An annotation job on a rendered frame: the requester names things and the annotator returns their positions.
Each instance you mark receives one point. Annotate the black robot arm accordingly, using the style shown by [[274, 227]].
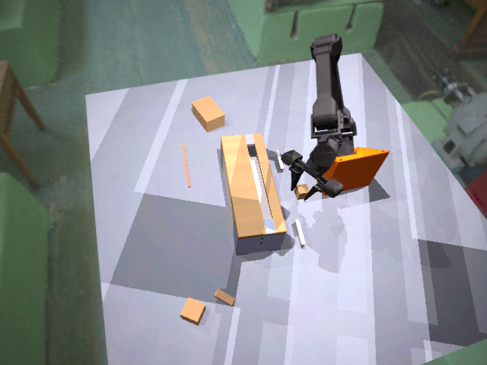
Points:
[[329, 111]]

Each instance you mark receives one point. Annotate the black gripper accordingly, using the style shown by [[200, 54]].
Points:
[[331, 187]]

